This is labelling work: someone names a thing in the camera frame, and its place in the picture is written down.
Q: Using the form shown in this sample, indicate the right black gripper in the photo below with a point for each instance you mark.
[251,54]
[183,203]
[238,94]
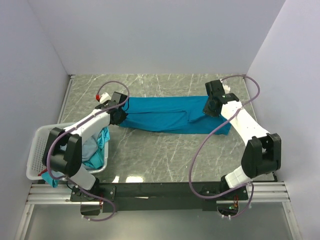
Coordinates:
[207,111]

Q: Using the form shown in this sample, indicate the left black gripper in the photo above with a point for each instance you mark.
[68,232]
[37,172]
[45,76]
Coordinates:
[123,117]

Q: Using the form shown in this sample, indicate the teal blue t shirt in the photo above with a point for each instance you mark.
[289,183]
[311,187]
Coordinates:
[173,114]

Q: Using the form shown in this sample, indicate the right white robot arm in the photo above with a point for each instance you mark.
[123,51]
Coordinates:
[262,154]

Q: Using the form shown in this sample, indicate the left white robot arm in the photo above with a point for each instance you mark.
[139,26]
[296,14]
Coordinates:
[63,152]

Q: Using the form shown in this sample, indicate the grey blue t shirt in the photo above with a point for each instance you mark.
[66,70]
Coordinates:
[93,151]

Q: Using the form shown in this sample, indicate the teal t shirt in basket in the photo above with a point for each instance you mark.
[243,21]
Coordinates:
[54,182]

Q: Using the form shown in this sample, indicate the black base beam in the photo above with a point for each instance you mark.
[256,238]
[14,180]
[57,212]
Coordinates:
[145,196]

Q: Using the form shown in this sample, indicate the white plastic laundry basket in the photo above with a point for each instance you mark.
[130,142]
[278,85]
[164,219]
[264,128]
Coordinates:
[34,163]

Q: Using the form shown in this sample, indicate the red garment in basket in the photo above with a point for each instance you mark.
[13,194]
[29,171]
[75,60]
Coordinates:
[42,172]

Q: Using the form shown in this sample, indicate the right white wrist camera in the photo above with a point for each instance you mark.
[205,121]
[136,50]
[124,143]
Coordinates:
[226,87]

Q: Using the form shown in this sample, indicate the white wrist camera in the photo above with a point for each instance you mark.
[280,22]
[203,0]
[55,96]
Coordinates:
[226,87]
[102,98]

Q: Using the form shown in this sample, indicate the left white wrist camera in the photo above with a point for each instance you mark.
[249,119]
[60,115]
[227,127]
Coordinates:
[102,98]

